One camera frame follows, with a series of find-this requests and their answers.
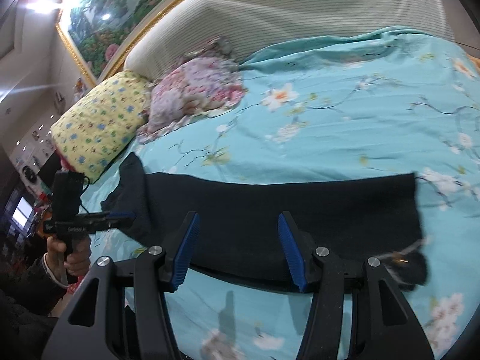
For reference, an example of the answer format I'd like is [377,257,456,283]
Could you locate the black pants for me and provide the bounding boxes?
[101,154,429,293]

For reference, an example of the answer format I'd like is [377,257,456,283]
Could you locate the black left forearm sleeve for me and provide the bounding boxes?
[1,258,67,359]

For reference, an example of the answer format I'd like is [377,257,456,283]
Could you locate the person's left hand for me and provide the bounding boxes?
[45,236,91,280]

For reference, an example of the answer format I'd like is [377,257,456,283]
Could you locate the yellow cartoon print pillow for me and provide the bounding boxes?
[50,71,150,183]

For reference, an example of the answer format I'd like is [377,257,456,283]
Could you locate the pink purple floral pillow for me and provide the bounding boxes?
[137,37,246,144]

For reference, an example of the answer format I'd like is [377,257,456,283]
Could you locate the gold framed floral painting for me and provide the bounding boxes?
[55,0,181,86]

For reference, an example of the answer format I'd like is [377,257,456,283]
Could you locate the turquoise floral bed sheet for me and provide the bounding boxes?
[83,27,479,359]

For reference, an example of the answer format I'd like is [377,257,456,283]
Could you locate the striped white headboard cover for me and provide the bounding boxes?
[124,0,454,80]

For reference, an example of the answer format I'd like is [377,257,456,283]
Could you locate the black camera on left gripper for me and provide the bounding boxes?
[51,171,86,222]

